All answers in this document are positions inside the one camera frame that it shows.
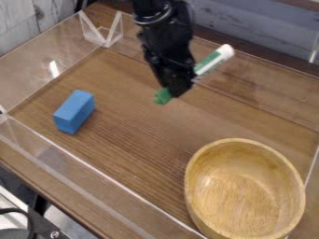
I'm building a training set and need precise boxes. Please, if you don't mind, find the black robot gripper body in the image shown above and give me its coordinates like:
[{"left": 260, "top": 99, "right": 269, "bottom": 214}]
[{"left": 131, "top": 0, "right": 198, "bottom": 68}]

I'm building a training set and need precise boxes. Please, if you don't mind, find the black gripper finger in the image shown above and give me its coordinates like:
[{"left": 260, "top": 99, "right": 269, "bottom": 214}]
[{"left": 150, "top": 57, "right": 197, "bottom": 98}]

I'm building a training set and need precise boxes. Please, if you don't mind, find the green Expo marker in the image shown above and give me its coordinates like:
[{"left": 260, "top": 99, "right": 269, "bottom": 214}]
[{"left": 155, "top": 44, "right": 236, "bottom": 105}]

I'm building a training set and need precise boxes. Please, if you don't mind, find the brown wooden bowl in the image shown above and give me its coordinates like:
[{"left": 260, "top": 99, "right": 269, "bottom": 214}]
[{"left": 183, "top": 138, "right": 306, "bottom": 239}]

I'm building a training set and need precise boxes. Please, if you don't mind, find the blue foam block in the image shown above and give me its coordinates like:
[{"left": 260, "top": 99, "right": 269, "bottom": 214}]
[{"left": 53, "top": 90, "right": 95, "bottom": 134}]

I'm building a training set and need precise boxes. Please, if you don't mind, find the black cable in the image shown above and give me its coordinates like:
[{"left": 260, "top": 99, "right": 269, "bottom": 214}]
[{"left": 0, "top": 207, "right": 43, "bottom": 239}]

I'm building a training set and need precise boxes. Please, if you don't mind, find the black metal table bracket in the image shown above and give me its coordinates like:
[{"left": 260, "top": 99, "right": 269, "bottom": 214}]
[{"left": 29, "top": 197, "right": 71, "bottom": 239}]

